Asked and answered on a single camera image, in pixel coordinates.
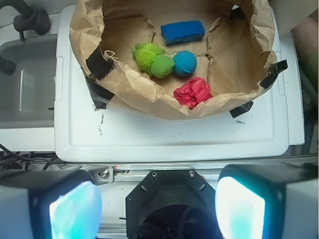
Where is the green fuzzy animal toy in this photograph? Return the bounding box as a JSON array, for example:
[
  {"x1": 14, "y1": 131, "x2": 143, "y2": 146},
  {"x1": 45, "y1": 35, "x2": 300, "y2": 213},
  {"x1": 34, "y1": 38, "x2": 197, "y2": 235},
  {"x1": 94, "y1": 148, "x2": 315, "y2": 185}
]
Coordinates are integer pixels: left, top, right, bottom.
[{"x1": 132, "y1": 42, "x2": 175, "y2": 78}]

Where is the aluminium rail frame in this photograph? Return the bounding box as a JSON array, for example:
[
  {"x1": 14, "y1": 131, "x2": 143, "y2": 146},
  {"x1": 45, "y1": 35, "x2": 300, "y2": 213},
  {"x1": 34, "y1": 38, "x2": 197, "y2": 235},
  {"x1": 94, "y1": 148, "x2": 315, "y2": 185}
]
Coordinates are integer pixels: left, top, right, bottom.
[{"x1": 56, "y1": 153, "x2": 319, "y2": 186}]

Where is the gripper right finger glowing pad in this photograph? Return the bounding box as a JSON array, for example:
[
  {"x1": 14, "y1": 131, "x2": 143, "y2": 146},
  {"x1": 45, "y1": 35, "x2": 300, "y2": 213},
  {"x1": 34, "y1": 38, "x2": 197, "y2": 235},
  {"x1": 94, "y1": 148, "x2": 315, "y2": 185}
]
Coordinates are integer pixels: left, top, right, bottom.
[{"x1": 215, "y1": 163, "x2": 319, "y2": 239}]

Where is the white plastic bin lid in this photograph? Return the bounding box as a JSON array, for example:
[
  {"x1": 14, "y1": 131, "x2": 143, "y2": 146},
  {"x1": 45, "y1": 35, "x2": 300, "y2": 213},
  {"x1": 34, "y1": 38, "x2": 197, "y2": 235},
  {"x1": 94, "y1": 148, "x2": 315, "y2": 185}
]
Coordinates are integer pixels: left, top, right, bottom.
[{"x1": 54, "y1": 5, "x2": 290, "y2": 163}]

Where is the brown paper bag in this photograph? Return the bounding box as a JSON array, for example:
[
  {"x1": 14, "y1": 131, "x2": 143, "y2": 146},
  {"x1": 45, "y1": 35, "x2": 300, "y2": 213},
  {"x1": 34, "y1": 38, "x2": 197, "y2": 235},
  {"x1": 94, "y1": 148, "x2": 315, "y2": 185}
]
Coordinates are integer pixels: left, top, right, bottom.
[{"x1": 69, "y1": 0, "x2": 287, "y2": 120}]

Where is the dark grey toy faucet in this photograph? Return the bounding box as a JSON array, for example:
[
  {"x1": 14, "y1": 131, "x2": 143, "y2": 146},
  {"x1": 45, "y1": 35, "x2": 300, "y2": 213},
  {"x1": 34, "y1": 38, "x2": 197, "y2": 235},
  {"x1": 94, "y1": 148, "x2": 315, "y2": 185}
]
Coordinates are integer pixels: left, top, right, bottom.
[{"x1": 0, "y1": 0, "x2": 51, "y2": 42}]

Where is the blue rubber ball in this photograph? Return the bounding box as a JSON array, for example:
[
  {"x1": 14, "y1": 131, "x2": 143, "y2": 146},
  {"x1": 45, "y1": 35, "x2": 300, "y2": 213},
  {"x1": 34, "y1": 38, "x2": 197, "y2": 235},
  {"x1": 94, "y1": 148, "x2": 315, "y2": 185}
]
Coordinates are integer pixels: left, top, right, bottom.
[{"x1": 173, "y1": 51, "x2": 197, "y2": 76}]

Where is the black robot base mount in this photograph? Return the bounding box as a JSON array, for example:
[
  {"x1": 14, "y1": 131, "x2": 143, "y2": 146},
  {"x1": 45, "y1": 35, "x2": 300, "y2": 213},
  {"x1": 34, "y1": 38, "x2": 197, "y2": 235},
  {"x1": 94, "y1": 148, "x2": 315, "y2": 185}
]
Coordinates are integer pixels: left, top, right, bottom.
[{"x1": 126, "y1": 169, "x2": 223, "y2": 239}]

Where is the blue sponge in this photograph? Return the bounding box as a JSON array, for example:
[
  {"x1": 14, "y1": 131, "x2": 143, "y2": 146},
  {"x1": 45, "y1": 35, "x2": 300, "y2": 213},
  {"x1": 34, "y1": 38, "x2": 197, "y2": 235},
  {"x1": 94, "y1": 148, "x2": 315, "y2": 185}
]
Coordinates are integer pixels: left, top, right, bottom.
[{"x1": 160, "y1": 20, "x2": 205, "y2": 44}]

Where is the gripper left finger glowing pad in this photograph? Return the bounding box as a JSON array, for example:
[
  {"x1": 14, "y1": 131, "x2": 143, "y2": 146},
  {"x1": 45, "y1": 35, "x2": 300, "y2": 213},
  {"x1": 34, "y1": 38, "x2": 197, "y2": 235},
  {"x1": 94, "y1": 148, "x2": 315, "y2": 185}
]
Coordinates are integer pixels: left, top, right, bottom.
[{"x1": 0, "y1": 170, "x2": 102, "y2": 239}]

